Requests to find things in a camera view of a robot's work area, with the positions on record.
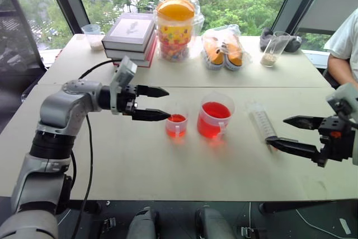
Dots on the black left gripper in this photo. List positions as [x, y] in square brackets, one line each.
[127, 100]

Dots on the black mesh rack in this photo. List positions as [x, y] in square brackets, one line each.
[16, 40]

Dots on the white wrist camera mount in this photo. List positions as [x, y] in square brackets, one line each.
[125, 69]
[345, 93]

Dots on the tall glass with grains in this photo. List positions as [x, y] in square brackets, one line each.
[272, 51]

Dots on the dark rounded grey shape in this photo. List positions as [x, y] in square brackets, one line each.
[142, 223]
[214, 223]

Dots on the dark grey cloth bundle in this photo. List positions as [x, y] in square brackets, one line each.
[293, 43]

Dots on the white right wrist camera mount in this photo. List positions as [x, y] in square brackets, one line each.
[345, 93]

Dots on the clear plastic syringe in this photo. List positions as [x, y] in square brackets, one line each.
[261, 120]

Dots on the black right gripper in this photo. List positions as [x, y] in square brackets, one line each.
[337, 144]

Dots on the thick grey book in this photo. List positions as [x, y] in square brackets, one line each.
[126, 53]

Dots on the large beaker red liquid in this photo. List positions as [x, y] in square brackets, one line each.
[209, 125]

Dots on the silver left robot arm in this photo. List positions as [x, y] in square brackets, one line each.
[58, 110]

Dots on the clear plastic bag around jar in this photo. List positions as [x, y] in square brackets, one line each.
[197, 18]

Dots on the bagged orange shoes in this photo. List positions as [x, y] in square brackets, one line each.
[223, 33]

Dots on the person's bare forearm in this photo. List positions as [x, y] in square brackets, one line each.
[342, 68]

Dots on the person in white t-shirt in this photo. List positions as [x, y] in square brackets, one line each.
[345, 36]

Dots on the small beaker red liquid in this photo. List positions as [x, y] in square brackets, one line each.
[176, 128]

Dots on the orange canvas shoe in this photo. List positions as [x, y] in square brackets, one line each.
[215, 53]
[234, 57]

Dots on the dark grey hardcover book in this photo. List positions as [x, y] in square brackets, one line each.
[130, 29]

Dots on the orange-lidded candy jar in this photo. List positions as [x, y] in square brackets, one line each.
[174, 30]

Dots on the red book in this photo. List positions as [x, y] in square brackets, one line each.
[149, 58]

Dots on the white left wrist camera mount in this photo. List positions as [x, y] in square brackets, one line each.
[125, 69]

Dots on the clear measuring cup with grains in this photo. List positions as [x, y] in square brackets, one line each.
[93, 37]

